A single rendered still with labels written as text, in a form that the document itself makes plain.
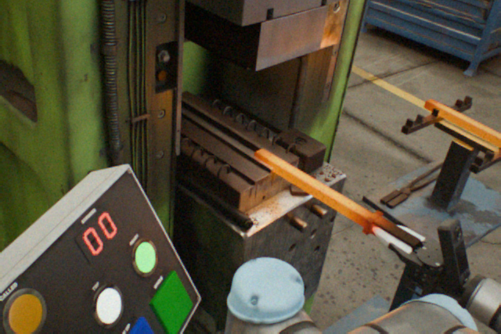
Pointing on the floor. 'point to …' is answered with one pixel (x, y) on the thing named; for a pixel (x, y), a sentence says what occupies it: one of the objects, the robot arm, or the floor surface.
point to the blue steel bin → (439, 5)
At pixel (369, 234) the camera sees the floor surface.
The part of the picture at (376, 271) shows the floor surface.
